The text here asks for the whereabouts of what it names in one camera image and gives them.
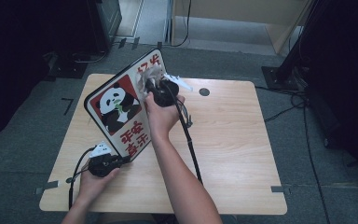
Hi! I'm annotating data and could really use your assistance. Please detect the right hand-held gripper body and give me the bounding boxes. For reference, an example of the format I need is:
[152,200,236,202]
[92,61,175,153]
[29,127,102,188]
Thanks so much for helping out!
[150,73,195,108]

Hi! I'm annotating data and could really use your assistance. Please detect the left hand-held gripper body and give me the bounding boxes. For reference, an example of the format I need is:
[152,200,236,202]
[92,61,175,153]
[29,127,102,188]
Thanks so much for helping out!
[87,140,124,178]

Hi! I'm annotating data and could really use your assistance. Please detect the grey wiping cloth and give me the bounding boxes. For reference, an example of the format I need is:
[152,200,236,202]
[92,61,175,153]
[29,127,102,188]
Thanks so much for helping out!
[135,63,166,101]

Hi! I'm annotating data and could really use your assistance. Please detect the panda picture sign board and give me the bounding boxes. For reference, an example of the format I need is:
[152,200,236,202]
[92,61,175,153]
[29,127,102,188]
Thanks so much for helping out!
[83,48,170,163]

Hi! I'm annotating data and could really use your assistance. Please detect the person's left hand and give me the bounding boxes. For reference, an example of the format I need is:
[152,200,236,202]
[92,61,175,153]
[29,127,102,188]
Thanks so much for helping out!
[78,167,121,203]

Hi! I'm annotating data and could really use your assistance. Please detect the person's right hand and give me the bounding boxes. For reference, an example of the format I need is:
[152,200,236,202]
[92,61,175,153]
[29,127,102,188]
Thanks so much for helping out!
[144,91,186,142]

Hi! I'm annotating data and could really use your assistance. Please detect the grey tape strip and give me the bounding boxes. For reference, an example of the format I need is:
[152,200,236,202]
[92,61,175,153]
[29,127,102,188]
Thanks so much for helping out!
[270,185,293,196]
[34,180,60,196]

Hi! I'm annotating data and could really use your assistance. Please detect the black cabinet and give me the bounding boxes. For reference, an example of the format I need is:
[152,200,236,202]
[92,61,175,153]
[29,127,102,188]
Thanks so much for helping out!
[86,0,123,54]

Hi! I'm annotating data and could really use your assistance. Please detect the light wooden furniture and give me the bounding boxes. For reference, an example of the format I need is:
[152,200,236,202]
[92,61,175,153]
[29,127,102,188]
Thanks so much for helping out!
[171,0,312,56]

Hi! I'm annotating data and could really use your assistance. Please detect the black metal stand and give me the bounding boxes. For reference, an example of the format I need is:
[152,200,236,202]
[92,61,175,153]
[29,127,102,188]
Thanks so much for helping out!
[260,0,324,91]

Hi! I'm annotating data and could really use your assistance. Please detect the dark curtain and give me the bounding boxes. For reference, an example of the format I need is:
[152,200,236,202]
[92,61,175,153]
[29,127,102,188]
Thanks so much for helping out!
[0,0,98,145]

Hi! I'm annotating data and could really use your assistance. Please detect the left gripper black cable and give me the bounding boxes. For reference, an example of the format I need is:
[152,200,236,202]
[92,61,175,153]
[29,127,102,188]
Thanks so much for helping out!
[67,147,96,210]

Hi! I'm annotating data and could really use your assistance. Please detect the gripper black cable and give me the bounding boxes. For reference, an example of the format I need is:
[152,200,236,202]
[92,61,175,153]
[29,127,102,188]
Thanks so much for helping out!
[167,82,204,186]
[67,147,96,210]

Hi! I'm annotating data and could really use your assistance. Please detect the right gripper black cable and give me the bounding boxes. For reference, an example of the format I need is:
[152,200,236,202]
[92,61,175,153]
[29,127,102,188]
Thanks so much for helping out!
[167,82,204,186]

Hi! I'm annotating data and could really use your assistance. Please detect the black hanging cable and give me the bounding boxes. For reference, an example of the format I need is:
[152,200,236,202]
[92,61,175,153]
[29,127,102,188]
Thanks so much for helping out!
[171,0,193,48]

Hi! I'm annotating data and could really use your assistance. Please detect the black floor base plate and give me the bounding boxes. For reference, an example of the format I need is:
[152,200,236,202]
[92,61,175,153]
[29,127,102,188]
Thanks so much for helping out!
[44,50,89,79]

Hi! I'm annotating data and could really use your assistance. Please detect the black floor cables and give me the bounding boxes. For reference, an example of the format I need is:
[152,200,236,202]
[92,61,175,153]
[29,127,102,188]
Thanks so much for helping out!
[255,84,332,224]

